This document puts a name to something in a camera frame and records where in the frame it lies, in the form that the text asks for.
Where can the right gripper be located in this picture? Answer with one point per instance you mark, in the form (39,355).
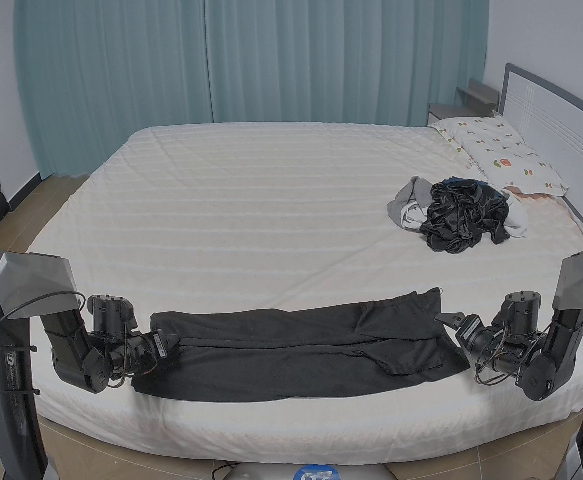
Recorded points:
(484,343)

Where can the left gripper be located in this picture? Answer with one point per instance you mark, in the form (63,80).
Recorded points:
(149,353)

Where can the black T-shirt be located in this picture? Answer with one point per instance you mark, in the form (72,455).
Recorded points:
(271,353)

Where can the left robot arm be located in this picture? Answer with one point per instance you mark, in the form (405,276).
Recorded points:
(31,278)

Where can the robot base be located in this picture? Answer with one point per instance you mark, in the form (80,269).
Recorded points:
(271,473)

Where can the pile of clothes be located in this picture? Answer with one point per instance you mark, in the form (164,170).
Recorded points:
(461,218)

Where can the bed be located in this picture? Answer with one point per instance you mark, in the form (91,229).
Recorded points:
(271,193)

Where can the white printed pillow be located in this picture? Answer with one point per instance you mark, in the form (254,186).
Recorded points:
(501,148)

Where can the grey bedside table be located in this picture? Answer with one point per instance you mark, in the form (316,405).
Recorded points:
(446,110)

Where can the blue-green curtain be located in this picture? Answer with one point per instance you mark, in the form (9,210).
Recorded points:
(111,68)
(346,43)

